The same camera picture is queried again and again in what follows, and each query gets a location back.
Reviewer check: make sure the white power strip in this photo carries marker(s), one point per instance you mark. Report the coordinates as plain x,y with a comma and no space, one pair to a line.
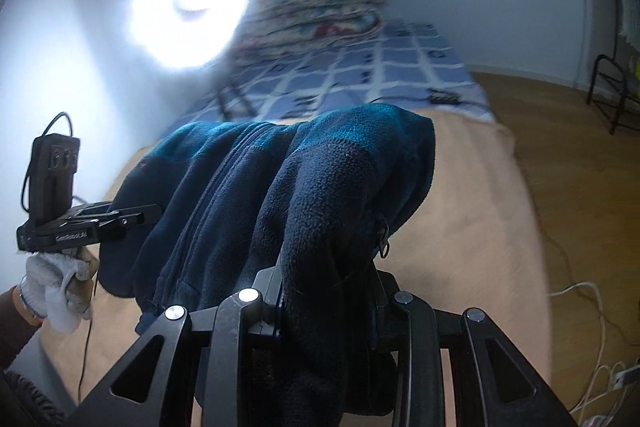
627,377

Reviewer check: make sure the black shoe rack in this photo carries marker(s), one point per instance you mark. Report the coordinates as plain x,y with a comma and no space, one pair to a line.
600,72

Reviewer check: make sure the black tripod stand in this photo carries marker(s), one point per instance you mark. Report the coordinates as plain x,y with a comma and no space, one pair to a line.
235,99

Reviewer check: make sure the person's left forearm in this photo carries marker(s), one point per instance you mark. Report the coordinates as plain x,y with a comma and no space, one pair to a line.
17,327

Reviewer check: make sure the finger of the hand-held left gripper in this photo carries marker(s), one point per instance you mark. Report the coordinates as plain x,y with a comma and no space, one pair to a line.
135,214

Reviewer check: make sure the yellow box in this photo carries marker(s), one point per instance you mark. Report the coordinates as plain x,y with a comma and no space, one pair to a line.
636,71

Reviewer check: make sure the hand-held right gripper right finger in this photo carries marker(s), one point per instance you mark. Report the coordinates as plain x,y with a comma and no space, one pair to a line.
415,332

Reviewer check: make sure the blue checkered bed sheet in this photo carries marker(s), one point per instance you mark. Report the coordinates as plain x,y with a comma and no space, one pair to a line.
350,77

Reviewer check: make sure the teal plaid fleece jacket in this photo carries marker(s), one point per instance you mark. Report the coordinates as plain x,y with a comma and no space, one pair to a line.
310,187

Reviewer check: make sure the folded floral quilt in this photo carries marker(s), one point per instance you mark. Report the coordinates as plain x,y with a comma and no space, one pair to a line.
320,7

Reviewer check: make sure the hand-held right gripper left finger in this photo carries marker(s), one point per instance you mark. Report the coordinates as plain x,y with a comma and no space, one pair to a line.
267,287

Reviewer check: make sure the person's left hand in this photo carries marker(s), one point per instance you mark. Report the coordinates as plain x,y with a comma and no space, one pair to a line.
45,282

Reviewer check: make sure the beige blanket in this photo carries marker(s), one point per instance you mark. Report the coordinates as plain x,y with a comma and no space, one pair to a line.
475,232

